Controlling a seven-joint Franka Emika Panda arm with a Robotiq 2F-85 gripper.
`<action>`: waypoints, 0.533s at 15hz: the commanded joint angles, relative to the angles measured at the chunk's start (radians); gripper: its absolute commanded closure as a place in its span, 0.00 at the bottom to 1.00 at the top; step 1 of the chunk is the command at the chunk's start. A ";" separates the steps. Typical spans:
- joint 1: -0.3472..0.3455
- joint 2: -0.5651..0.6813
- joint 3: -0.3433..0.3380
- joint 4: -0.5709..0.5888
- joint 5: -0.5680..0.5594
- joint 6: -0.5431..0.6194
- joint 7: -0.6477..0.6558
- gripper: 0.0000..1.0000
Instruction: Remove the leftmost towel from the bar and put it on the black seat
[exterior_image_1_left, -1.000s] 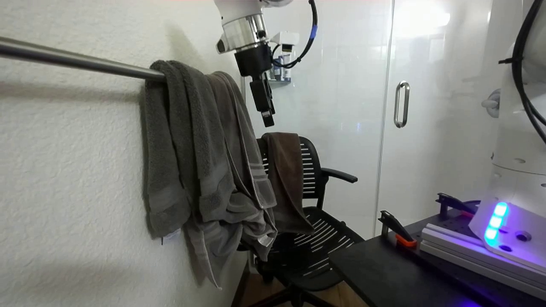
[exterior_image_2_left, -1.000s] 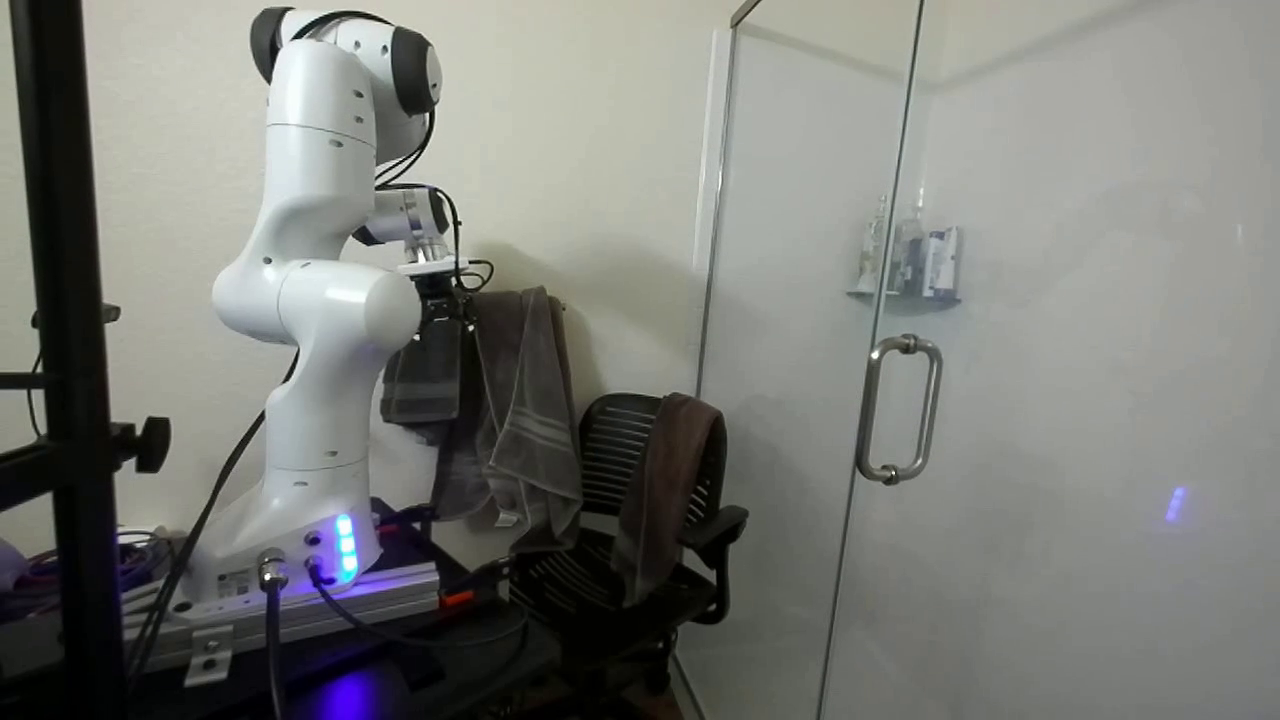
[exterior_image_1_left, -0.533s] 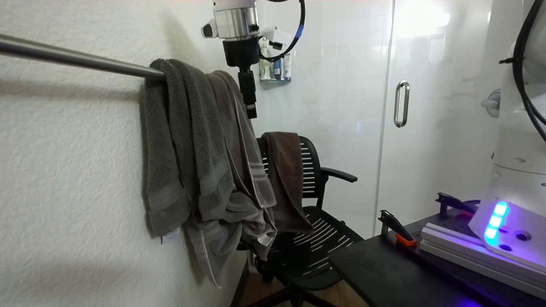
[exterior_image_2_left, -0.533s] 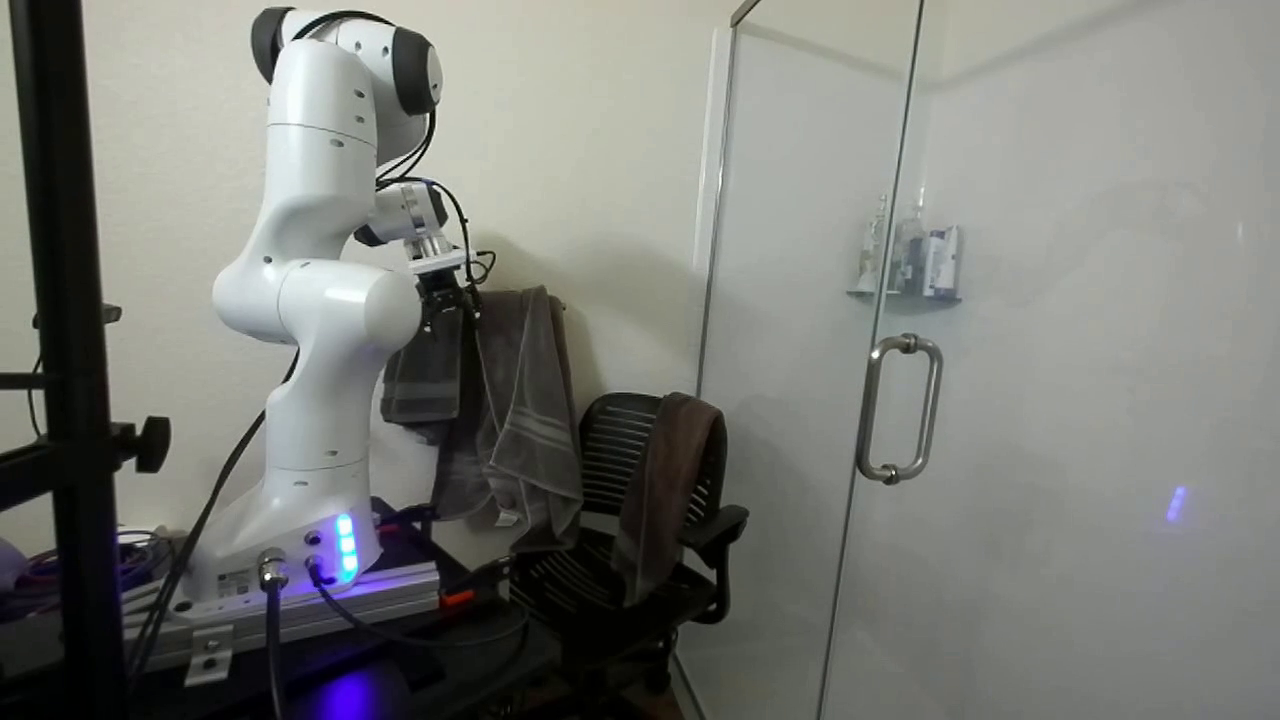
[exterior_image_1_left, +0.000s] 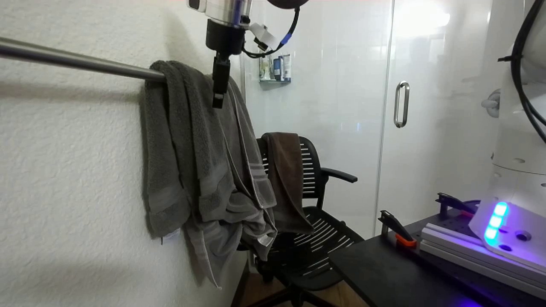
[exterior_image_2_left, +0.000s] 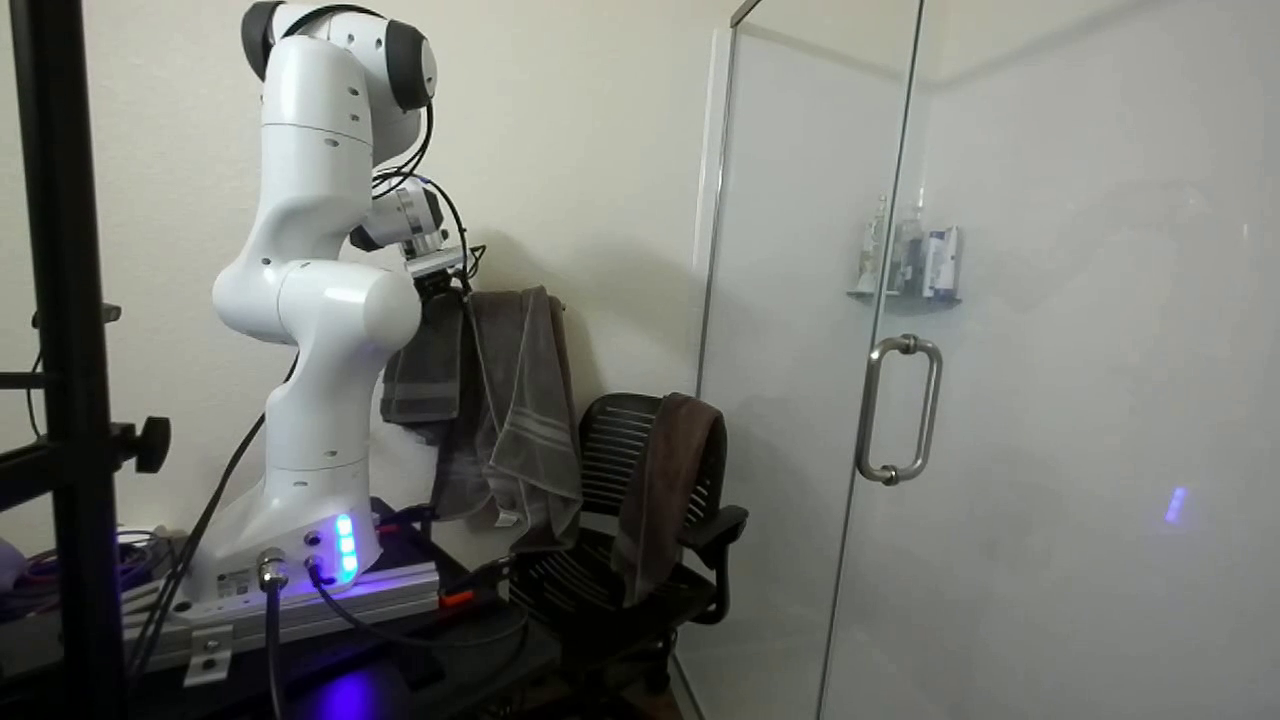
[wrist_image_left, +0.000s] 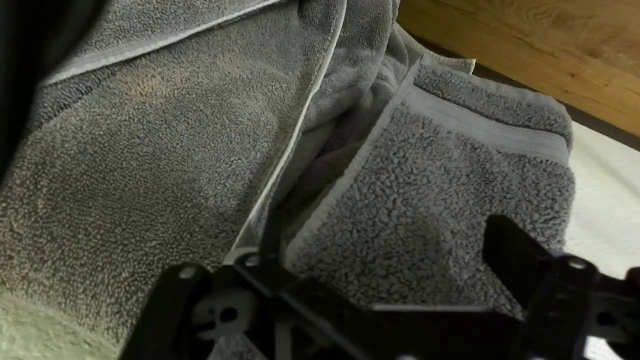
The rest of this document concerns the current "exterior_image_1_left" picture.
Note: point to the fixed glass shower panel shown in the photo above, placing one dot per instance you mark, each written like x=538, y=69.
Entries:
x=324, y=103

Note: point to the dark grey towel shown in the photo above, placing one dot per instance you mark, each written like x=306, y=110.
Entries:
x=164, y=143

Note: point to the metal towel bar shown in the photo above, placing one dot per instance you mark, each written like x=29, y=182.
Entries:
x=68, y=59

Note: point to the brown towel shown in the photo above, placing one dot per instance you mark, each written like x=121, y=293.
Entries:
x=283, y=172

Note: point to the light grey striped-border towel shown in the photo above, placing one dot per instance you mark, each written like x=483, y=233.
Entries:
x=249, y=155

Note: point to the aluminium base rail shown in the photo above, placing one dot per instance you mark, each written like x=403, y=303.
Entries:
x=478, y=254

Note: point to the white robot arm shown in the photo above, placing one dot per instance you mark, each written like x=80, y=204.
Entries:
x=522, y=172

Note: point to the black mesh office chair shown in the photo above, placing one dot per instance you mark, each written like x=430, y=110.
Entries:
x=318, y=240

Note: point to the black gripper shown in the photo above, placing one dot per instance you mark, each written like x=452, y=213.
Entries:
x=224, y=37

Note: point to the glass shower door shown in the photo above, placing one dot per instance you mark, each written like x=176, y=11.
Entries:
x=444, y=148

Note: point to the dark blue clamp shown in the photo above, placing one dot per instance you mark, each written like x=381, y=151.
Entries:
x=454, y=204

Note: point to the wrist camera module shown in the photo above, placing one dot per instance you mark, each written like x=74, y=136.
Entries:
x=261, y=35

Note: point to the small blue bottle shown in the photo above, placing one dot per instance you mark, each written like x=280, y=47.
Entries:
x=277, y=69

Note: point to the orange black clamp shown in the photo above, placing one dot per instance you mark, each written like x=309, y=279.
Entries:
x=398, y=231

